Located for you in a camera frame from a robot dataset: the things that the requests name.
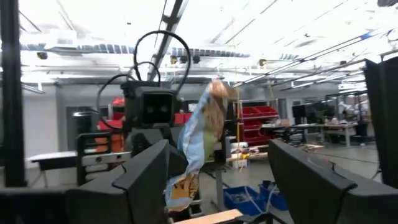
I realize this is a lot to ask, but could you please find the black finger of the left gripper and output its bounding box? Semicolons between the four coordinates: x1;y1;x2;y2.
169;145;189;180
214;102;234;166

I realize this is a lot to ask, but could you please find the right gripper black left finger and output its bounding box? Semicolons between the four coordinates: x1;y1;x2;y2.
65;139;170;224

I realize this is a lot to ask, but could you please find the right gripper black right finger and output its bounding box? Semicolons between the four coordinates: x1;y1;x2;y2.
267;139;358;224

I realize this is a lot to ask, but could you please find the light blue granola bar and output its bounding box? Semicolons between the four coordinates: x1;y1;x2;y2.
164;79;233;213

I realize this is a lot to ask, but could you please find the blue storage bin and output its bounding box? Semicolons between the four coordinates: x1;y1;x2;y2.
259;180;289;212
223;185;268;217

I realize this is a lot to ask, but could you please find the shelf rack with red bins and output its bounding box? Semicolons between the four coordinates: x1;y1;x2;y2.
239;98;280;147

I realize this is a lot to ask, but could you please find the white work table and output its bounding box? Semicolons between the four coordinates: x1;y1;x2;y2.
261;122;358;147

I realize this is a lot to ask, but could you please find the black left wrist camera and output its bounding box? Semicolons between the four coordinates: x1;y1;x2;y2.
120;80;183;129

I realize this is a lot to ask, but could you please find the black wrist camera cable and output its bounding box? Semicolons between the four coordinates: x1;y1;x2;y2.
96;30;192;131

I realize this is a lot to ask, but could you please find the black aluminium rig frame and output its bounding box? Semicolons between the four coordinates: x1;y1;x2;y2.
0;0;189;188

